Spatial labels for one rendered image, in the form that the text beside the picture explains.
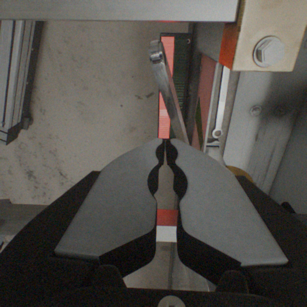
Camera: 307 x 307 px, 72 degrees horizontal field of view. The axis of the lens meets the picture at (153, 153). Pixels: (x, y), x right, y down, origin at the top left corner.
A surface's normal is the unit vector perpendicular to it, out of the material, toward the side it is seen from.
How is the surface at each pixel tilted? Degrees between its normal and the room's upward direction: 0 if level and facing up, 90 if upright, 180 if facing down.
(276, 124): 0
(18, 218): 90
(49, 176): 0
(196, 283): 90
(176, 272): 0
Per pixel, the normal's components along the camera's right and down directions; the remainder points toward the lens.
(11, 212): 0.01, -0.86
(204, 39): -0.04, 0.50
